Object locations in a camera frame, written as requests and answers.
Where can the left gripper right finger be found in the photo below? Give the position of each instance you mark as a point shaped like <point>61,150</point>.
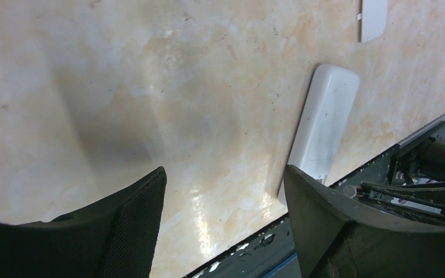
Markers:
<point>338,236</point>

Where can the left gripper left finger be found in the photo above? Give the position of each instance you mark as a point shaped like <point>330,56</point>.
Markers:
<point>112,237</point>

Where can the white remote control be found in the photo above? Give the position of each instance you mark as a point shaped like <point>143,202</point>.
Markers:
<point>323,120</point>

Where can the white battery cover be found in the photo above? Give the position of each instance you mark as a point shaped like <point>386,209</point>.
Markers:
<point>372,18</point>

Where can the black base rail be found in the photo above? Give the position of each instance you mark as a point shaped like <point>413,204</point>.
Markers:
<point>411,173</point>

